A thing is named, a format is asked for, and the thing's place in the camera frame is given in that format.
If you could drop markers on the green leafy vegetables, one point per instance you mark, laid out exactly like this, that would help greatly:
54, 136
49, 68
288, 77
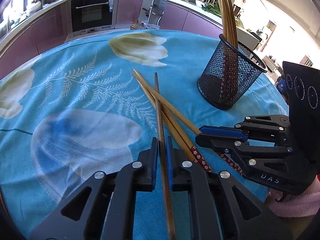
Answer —
213, 8

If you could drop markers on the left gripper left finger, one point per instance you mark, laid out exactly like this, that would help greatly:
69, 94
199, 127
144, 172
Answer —
103, 207

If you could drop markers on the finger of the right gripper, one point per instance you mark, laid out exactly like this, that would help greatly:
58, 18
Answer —
223, 131
234, 144

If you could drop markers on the bamboo chopstick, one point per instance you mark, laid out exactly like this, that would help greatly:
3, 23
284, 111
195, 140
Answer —
175, 119
172, 129

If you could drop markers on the black mesh utensil holder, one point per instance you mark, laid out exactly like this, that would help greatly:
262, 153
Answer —
229, 74

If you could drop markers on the pink sleeve forearm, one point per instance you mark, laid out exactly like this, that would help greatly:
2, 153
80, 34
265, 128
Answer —
303, 205

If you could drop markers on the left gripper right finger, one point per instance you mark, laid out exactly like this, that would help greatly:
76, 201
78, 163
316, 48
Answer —
220, 207

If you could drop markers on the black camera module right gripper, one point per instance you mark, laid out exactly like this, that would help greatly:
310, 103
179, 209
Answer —
303, 89

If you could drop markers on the black built-in oven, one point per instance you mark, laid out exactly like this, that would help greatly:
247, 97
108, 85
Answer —
92, 15

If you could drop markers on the blue floral tablecloth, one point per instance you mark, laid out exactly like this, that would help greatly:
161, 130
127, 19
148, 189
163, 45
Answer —
77, 109

